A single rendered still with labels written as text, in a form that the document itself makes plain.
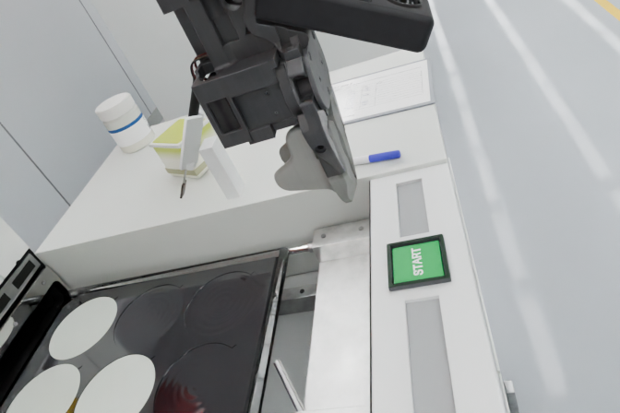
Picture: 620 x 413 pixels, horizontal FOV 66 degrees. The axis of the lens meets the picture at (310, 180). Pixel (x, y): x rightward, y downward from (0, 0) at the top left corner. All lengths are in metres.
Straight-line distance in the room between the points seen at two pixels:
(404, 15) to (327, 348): 0.36
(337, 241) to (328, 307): 0.08
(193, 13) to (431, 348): 0.31
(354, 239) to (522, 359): 1.00
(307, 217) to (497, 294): 1.11
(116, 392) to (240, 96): 0.40
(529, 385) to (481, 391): 1.10
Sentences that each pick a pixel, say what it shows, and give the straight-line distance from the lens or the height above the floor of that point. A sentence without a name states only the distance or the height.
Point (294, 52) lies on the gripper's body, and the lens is 0.32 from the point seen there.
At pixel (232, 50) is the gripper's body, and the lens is 0.34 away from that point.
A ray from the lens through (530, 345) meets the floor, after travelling 1.55.
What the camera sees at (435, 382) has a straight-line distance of 0.40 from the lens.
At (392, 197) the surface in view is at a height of 0.96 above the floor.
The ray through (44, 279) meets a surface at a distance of 0.84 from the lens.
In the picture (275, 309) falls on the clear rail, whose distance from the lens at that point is 0.57.
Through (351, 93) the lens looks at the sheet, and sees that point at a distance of 0.78.
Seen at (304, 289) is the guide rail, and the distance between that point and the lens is 0.65.
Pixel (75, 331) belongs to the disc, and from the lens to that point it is 0.76.
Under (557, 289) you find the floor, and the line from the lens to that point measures 1.66.
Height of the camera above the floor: 1.30
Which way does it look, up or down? 33 degrees down
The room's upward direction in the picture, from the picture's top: 24 degrees counter-clockwise
